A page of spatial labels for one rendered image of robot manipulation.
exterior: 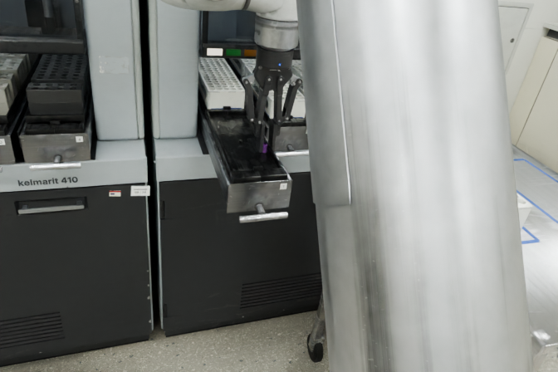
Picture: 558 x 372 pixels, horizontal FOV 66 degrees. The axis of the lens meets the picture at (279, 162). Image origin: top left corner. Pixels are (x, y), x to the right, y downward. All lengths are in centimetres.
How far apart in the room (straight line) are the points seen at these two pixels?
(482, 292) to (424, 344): 3
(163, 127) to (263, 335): 84
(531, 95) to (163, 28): 271
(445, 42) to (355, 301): 12
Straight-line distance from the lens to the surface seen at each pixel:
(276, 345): 160
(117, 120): 113
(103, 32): 106
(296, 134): 113
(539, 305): 77
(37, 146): 108
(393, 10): 20
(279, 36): 85
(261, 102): 92
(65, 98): 110
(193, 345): 159
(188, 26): 106
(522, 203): 88
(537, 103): 331
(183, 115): 113
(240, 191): 86
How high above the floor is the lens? 127
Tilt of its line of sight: 29 degrees down
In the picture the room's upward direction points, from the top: 8 degrees clockwise
